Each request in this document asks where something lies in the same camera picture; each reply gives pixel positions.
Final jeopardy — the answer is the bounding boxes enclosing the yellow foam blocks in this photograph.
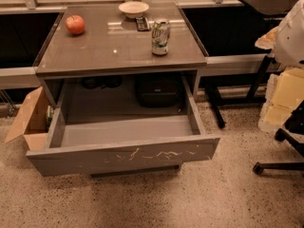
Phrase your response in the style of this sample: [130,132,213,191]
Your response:
[258,67,304,132]

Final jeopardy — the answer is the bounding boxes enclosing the brown cardboard box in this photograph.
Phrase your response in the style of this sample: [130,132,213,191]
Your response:
[5,86,50,151]

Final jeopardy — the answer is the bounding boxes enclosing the open grey top drawer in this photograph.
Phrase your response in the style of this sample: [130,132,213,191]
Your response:
[27,76,219,176]

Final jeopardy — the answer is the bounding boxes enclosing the black remote control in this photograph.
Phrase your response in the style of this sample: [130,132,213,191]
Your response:
[136,17,150,31]

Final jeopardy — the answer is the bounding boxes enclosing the black bag under cabinet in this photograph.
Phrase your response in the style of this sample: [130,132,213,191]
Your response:
[134,74,184,107]

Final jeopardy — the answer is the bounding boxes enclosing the grey cabinet with glass top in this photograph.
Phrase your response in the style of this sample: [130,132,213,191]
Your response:
[36,3,206,105]

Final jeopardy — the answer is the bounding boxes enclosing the black side table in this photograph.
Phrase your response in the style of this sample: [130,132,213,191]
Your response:
[198,0,298,128]

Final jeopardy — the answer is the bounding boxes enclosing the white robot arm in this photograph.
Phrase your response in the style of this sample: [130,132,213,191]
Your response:
[255,0,304,67]

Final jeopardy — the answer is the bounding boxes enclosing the black office chair base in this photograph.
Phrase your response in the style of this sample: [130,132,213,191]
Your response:
[252,100,304,176]

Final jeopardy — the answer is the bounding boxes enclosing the red apple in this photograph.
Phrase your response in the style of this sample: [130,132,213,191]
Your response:
[66,15,86,35]

